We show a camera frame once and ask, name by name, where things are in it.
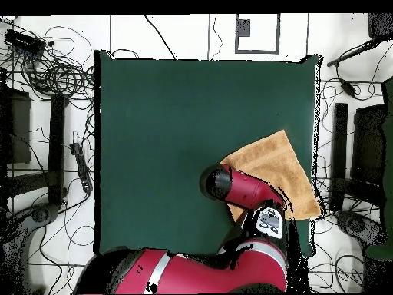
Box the yellow terry towel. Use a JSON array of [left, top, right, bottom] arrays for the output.
[[219, 129, 322, 223]]

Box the black flat panel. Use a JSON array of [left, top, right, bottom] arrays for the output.
[[350, 103, 387, 187]]

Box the black power strip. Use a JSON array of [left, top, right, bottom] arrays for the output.
[[69, 141, 94, 194]]

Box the dark green table cloth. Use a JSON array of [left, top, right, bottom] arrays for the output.
[[93, 49, 322, 257]]

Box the black square box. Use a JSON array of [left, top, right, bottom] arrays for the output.
[[367, 12, 393, 40]]

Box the black flat box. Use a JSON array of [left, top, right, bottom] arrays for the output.
[[0, 87, 32, 165]]

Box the black power adapter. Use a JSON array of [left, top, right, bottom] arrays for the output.
[[339, 78, 358, 100]]

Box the tangled black cable bundle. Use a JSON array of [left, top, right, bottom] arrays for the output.
[[0, 18, 96, 102]]

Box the black electronics box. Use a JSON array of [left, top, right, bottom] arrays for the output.
[[4, 28, 46, 55]]

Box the black rod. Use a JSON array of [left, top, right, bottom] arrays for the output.
[[325, 38, 383, 68]]

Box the grey wheeled stand base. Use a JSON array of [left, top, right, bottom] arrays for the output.
[[0, 201, 61, 294], [334, 209, 386, 248]]

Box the grey floor outlet frame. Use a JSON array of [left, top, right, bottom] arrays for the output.
[[234, 12, 281, 55]]

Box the long black bar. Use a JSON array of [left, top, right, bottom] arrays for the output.
[[329, 102, 349, 212], [47, 92, 69, 206]]

